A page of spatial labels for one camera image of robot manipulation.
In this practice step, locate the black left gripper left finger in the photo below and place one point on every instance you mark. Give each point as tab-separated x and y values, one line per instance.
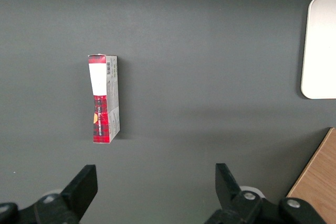
76	192

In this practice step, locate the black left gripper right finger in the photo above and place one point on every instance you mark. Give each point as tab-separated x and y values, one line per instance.
231	197

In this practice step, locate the white rectangular tray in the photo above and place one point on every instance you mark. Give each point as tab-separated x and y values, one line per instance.
321	48

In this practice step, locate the red plaid shortbread box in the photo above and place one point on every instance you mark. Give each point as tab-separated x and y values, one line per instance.
101	124

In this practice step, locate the wooden two-drawer cabinet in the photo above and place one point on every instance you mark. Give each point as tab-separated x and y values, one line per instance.
320	179

